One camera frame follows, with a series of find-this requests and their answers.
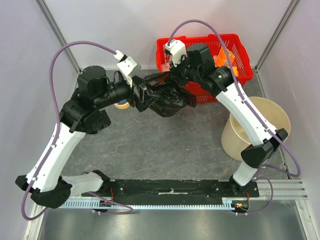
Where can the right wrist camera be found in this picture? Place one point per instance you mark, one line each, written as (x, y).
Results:
(176, 49)

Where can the pink pouch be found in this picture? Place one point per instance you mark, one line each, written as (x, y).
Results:
(166, 68)

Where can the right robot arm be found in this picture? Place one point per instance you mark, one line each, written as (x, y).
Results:
(195, 64)

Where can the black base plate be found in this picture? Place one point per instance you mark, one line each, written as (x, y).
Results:
(143, 192)

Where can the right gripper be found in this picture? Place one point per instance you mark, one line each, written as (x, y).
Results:
(176, 73)

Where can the black trash bag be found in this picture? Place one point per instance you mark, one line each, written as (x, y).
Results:
(168, 96)
(96, 121)

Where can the orange carton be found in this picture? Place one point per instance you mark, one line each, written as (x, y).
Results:
(221, 58)

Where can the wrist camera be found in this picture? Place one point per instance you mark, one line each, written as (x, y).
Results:
(176, 49)
(127, 66)

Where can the masking tape roll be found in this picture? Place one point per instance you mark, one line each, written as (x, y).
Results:
(124, 104)

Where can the slotted cable duct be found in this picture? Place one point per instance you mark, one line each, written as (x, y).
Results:
(98, 204)

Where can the beige trash bin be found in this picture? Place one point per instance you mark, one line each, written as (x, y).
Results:
(234, 139)

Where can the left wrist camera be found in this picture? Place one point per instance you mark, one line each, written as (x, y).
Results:
(127, 66)

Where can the red plastic basket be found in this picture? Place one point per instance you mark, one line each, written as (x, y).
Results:
(232, 43)

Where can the yellow snack box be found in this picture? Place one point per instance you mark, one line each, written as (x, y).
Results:
(235, 70)

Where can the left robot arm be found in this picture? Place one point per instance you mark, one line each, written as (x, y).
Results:
(83, 114)

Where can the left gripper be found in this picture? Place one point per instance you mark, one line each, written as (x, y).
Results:
(145, 99)

